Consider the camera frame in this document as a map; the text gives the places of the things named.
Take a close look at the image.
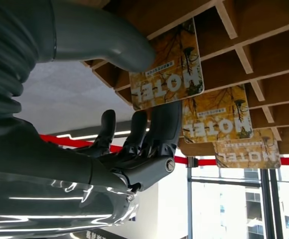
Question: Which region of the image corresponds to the wooden card holder rack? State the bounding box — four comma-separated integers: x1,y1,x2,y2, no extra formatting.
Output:
80,0,289,157

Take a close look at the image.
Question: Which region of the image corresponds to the red barrier belt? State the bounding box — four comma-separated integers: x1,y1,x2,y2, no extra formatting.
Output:
39,133,289,167

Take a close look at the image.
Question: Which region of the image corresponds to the dark sign with characters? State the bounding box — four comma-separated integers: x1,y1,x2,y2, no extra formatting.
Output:
70,228,125,239

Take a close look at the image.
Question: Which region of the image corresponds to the dark window frame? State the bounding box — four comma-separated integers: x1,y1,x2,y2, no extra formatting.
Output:
187,157,284,239

